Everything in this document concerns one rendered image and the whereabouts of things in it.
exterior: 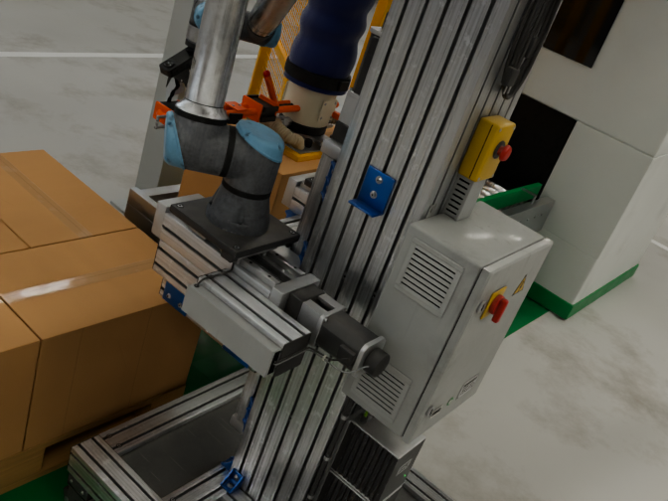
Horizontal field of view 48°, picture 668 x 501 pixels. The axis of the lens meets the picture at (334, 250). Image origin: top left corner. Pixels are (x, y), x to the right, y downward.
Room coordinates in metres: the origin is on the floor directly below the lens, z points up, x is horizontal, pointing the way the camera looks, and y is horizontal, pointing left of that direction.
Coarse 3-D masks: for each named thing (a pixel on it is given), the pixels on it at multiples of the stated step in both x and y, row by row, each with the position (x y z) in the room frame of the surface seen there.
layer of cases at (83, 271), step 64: (0, 192) 2.14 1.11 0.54; (64, 192) 2.29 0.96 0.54; (0, 256) 1.80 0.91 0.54; (64, 256) 1.91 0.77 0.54; (128, 256) 2.04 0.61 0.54; (0, 320) 1.54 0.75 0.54; (64, 320) 1.63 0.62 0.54; (128, 320) 1.76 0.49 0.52; (0, 384) 1.44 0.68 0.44; (64, 384) 1.60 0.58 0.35; (128, 384) 1.81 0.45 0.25; (0, 448) 1.46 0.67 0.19
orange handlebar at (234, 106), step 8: (224, 104) 2.16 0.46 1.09; (232, 104) 2.16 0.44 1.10; (240, 104) 2.19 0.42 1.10; (248, 104) 2.24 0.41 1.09; (160, 112) 1.92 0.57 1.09; (232, 112) 2.13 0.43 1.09; (240, 112) 2.16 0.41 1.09; (248, 112) 2.19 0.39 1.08; (256, 112) 2.22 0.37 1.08; (280, 112) 2.33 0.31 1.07; (336, 112) 2.48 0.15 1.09
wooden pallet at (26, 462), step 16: (160, 400) 1.94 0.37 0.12; (112, 416) 1.78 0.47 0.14; (128, 416) 1.92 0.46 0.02; (80, 432) 1.68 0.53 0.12; (96, 432) 1.80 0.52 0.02; (32, 448) 1.54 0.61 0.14; (48, 448) 1.67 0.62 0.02; (64, 448) 1.70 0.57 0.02; (0, 464) 1.46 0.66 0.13; (16, 464) 1.51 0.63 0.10; (32, 464) 1.55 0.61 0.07; (48, 464) 1.62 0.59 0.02; (64, 464) 1.65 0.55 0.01; (0, 480) 1.47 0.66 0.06; (16, 480) 1.51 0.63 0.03
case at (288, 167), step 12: (288, 168) 2.20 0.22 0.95; (300, 168) 2.23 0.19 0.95; (312, 168) 2.27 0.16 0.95; (192, 180) 2.30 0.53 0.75; (204, 180) 2.28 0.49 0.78; (216, 180) 2.25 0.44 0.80; (276, 180) 2.14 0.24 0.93; (180, 192) 2.32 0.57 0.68; (192, 192) 2.29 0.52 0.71; (204, 192) 2.27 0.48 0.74; (276, 192) 2.13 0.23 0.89; (276, 204) 2.14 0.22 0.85; (276, 216) 2.16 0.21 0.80
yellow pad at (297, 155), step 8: (288, 144) 2.34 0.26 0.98; (304, 144) 2.37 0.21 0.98; (312, 144) 2.42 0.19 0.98; (288, 152) 2.30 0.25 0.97; (296, 152) 2.31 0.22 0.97; (304, 152) 2.32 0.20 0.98; (312, 152) 2.36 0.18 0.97; (320, 152) 2.39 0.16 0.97; (296, 160) 2.28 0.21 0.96; (304, 160) 2.31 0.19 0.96
